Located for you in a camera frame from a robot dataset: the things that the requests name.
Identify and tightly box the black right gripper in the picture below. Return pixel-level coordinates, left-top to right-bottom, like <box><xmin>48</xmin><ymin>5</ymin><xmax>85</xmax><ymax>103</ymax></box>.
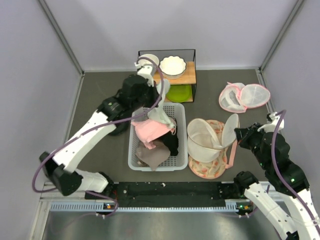
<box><xmin>234</xmin><ymin>121</ymin><xmax>270</xmax><ymax>169</ymax></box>

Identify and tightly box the black wire wooden shelf rack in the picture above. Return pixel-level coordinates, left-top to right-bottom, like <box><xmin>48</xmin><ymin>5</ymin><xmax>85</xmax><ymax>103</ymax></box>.
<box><xmin>138</xmin><ymin>49</ymin><xmax>197</xmax><ymax>102</ymax></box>

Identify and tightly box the cream round bowl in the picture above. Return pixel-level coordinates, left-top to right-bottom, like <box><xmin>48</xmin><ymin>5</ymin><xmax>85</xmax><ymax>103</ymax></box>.
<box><xmin>138</xmin><ymin>53</ymin><xmax>160</xmax><ymax>66</ymax></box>

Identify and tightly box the white plastic laundry basket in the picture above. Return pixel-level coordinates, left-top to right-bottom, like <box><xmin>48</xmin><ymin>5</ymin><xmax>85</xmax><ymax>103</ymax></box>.
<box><xmin>127</xmin><ymin>102</ymin><xmax>188</xmax><ymax>172</ymax></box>

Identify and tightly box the white bra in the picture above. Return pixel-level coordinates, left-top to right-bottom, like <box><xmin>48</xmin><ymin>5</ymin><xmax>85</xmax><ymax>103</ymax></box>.
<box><xmin>147</xmin><ymin>78</ymin><xmax>176</xmax><ymax>129</ymax></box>

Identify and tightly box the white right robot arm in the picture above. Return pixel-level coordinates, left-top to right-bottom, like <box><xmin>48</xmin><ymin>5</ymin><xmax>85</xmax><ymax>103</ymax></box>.
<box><xmin>233</xmin><ymin>123</ymin><xmax>320</xmax><ymax>240</ymax></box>

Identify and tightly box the beige bra in basket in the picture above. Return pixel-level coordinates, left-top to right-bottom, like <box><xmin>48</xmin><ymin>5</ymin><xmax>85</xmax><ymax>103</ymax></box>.
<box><xmin>135</xmin><ymin>140</ymin><xmax>171</xmax><ymax>171</ymax></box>

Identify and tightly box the pink bra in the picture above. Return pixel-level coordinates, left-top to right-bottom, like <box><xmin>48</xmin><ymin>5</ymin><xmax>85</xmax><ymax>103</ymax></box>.
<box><xmin>131</xmin><ymin>117</ymin><xmax>177</xmax><ymax>150</ymax></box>

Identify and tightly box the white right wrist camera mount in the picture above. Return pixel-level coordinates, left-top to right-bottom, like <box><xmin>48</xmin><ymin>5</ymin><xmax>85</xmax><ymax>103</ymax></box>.
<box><xmin>257</xmin><ymin>112</ymin><xmax>281</xmax><ymax>133</ymax></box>

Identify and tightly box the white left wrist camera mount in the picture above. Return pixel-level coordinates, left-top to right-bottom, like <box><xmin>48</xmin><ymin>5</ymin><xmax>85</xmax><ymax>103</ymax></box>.
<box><xmin>134</xmin><ymin>60</ymin><xmax>156</xmax><ymax>87</ymax></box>

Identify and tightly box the green plastic plate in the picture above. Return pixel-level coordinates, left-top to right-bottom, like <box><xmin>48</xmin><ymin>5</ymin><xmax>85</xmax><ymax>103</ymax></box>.
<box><xmin>166</xmin><ymin>85</ymin><xmax>193</xmax><ymax>103</ymax></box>

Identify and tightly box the tulip print mesh bra bag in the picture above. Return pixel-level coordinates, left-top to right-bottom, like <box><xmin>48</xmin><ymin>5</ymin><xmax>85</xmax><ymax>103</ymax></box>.
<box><xmin>188</xmin><ymin>120</ymin><xmax>236</xmax><ymax>180</ymax></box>

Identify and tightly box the pink trimmed mesh laundry bag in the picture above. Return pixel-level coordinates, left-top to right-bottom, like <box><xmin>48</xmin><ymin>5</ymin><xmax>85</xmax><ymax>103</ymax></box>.
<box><xmin>218</xmin><ymin>82</ymin><xmax>271</xmax><ymax>114</ymax></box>

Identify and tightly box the black garment in basket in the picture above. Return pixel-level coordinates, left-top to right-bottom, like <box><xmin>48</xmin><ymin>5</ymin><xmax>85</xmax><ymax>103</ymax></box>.
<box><xmin>158</xmin><ymin>117</ymin><xmax>179</xmax><ymax>157</ymax></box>

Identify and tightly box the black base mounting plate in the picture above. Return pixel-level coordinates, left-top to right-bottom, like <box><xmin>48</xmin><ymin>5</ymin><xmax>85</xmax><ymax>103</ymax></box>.
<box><xmin>101</xmin><ymin>181</ymin><xmax>245</xmax><ymax>207</ymax></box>

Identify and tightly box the white mesh laundry bag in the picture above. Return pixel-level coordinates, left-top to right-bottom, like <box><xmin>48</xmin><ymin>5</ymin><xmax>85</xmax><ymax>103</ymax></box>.
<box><xmin>187</xmin><ymin>113</ymin><xmax>240</xmax><ymax>163</ymax></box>

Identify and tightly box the white scalloped bowl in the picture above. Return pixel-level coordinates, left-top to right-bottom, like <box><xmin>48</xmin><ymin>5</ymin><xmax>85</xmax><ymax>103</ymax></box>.
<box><xmin>159</xmin><ymin>55</ymin><xmax>187</xmax><ymax>80</ymax></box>

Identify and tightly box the grey slotted cable duct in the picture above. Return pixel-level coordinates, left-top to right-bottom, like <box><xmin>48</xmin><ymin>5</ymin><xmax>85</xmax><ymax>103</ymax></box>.
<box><xmin>49</xmin><ymin>200</ymin><xmax>251</xmax><ymax>213</ymax></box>

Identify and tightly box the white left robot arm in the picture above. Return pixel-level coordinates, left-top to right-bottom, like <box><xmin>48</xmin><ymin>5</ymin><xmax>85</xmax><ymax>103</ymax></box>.
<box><xmin>40</xmin><ymin>74</ymin><xmax>165</xmax><ymax>199</ymax></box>

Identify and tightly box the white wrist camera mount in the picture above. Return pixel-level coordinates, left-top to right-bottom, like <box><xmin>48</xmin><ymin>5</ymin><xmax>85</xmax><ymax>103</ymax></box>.
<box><xmin>134</xmin><ymin>60</ymin><xmax>156</xmax><ymax>87</ymax></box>
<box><xmin>257</xmin><ymin>112</ymin><xmax>281</xmax><ymax>133</ymax></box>

